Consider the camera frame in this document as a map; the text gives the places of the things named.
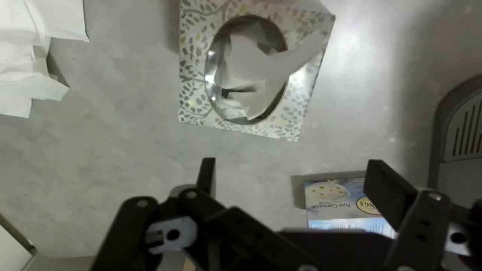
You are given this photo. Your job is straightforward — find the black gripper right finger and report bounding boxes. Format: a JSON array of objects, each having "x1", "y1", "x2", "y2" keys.
[{"x1": 363, "y1": 158, "x2": 482, "y2": 271}]

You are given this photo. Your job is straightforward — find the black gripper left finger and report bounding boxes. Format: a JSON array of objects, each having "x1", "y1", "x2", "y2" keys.
[{"x1": 88, "y1": 156, "x2": 225, "y2": 271}]

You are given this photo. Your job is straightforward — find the grey patterned tissue box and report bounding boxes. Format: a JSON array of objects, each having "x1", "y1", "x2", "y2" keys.
[{"x1": 176, "y1": 0, "x2": 337, "y2": 144}]

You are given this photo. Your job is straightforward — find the white tissue pile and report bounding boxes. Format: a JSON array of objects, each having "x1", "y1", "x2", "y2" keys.
[{"x1": 0, "y1": 0, "x2": 91, "y2": 120}]

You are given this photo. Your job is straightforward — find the grey coffee maker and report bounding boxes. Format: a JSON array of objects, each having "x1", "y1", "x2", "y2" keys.
[{"x1": 426, "y1": 73, "x2": 482, "y2": 207}]

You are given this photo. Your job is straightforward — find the blue cardboard box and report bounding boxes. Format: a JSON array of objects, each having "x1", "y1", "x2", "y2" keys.
[{"x1": 290, "y1": 171, "x2": 399, "y2": 241}]

